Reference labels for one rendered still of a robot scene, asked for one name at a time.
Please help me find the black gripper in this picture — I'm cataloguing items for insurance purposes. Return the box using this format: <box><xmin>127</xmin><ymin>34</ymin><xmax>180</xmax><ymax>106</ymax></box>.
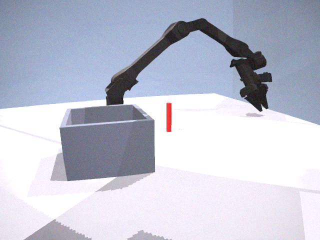
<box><xmin>240</xmin><ymin>70</ymin><xmax>269</xmax><ymax>112</ymax></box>

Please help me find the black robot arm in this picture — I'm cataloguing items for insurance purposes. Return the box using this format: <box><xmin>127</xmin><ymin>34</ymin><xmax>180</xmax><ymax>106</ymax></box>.
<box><xmin>105</xmin><ymin>18</ymin><xmax>272</xmax><ymax>106</ymax></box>

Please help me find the red peg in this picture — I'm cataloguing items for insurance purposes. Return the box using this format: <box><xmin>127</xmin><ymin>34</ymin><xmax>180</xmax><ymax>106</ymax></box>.
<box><xmin>166</xmin><ymin>102</ymin><xmax>172</xmax><ymax>132</ymax></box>

